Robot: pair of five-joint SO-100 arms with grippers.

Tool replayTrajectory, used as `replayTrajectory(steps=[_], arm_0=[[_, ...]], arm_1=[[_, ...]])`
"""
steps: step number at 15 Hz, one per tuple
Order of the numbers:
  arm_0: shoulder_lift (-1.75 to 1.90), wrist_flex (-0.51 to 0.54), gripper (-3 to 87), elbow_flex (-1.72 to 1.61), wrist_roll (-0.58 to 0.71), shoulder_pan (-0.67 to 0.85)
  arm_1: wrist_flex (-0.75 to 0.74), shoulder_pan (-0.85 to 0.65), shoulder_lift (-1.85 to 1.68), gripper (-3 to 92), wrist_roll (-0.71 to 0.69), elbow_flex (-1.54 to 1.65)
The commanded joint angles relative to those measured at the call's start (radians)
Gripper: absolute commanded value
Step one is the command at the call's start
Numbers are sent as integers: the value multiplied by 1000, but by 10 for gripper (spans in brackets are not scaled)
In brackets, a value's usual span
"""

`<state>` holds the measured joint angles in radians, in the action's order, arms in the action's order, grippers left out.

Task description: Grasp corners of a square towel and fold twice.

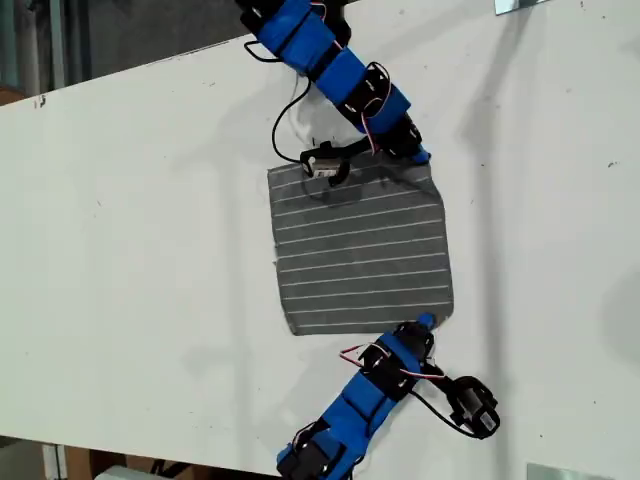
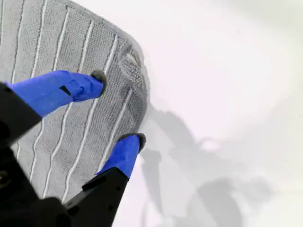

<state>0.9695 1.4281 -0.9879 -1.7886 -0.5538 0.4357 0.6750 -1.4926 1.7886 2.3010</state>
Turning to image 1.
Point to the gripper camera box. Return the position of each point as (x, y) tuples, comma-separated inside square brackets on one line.
[(480, 410), (322, 167)]

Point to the small shiny metal bracket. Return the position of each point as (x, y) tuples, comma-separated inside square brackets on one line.
[(505, 6)]

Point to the brown cardboard box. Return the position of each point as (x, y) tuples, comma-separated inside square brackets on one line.
[(80, 462)]

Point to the white rounded object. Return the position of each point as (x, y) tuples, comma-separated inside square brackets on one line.
[(125, 474)]

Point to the grey striped square towel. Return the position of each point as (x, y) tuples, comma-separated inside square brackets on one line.
[(360, 260)]

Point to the camera black stalk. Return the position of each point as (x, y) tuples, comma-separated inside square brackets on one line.
[(360, 146), (447, 385)]

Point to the white table leg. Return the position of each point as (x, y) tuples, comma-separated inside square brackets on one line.
[(54, 462)]

